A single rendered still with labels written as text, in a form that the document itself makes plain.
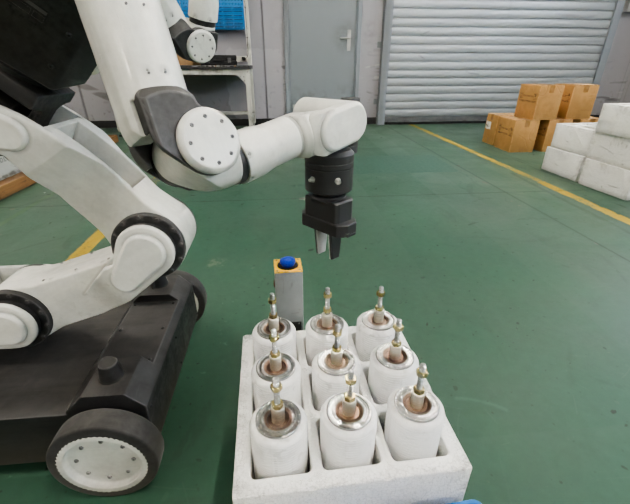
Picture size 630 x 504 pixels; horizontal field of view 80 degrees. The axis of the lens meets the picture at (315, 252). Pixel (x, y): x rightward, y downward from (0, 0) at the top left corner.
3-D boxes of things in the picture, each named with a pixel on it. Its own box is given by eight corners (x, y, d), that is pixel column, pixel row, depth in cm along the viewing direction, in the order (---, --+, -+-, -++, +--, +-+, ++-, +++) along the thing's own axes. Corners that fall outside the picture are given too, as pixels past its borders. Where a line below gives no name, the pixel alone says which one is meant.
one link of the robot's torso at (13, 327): (-62, 360, 79) (-92, 308, 73) (1, 305, 96) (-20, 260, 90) (42, 354, 80) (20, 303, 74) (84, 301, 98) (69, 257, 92)
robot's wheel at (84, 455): (62, 502, 74) (27, 434, 65) (74, 477, 78) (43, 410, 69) (167, 493, 75) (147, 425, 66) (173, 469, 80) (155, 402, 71)
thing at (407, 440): (400, 505, 66) (412, 437, 58) (370, 459, 74) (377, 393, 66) (441, 482, 70) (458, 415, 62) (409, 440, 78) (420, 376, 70)
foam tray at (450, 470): (242, 560, 65) (231, 499, 57) (248, 388, 99) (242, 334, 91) (455, 529, 69) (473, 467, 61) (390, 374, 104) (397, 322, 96)
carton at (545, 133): (564, 151, 369) (573, 119, 355) (541, 151, 367) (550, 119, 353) (544, 145, 395) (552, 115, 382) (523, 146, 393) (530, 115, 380)
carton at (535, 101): (555, 119, 354) (565, 85, 340) (532, 120, 351) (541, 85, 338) (535, 115, 380) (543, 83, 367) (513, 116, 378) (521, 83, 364)
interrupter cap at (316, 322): (341, 338, 80) (341, 335, 79) (307, 334, 81) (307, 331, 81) (345, 317, 86) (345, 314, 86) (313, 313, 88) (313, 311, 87)
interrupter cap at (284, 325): (295, 322, 85) (295, 319, 84) (284, 343, 78) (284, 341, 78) (264, 316, 86) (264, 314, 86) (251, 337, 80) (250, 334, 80)
